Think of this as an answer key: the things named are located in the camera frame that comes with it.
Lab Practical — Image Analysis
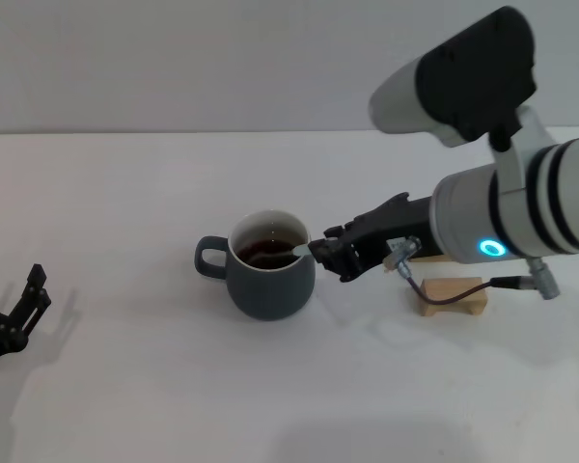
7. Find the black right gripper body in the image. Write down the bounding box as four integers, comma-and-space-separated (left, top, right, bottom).
351, 192, 441, 280

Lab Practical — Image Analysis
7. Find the metal spoon with blue handle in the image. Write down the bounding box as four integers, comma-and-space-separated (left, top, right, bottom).
250, 243, 314, 265

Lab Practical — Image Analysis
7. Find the dark grey ceramic mug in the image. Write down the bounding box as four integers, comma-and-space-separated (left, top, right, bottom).
194, 208, 317, 322

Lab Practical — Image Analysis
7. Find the dark coffee liquid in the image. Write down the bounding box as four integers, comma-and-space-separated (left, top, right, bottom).
234, 237, 304, 270

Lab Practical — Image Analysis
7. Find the light wooden notched block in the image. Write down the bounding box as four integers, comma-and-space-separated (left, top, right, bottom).
418, 276, 488, 318

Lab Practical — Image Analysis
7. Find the right wrist cable with plugs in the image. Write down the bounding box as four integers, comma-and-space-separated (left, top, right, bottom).
383, 234, 559, 308

